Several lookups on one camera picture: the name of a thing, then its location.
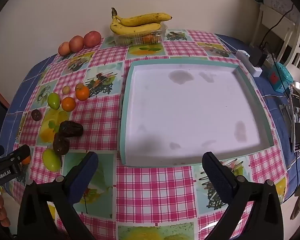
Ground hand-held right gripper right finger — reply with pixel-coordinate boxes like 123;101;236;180
202;151;284;240

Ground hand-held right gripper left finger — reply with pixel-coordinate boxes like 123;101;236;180
17;151;99;240

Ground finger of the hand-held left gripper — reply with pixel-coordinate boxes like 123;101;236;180
10;144;31;167

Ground green jujube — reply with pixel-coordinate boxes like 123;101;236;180
42;148;62;172
47;92;60;110

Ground dark wrinkled passion fruit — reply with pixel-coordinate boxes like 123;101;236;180
59;121;84;138
52;132;70;155

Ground white tray with teal rim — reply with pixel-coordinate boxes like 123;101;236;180
119;57;275;167

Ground large orange mandarin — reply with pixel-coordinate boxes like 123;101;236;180
75;84;91;101

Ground person's left hand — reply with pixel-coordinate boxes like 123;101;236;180
0;194;11;228

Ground pink checked printed tablecloth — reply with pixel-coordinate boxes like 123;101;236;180
1;29;289;240

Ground black smartphone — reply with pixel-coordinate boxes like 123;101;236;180
290;94;300;153

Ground small red apple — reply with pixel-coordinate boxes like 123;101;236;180
58;42;72;56

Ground teal toy box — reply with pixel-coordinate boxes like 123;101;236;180
267;61;294;93

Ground white power strip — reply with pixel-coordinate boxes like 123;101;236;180
235;50;263;77

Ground medium red apple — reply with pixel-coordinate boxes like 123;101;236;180
69;35;84;53

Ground black power adapter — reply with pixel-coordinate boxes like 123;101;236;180
249;45;268;68

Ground three red potatoes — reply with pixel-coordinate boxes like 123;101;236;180
83;31;102;48

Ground clear plastic clamshell container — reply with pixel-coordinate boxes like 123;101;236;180
114;22;168;47

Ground orange inside clear container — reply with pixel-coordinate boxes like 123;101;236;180
141;34;163;43

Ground bunch of yellow bananas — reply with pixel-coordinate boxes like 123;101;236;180
110;7;162;35

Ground long yellow banana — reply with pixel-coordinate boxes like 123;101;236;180
116;12;172;27

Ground black cable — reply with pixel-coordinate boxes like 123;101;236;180
261;4;295;47

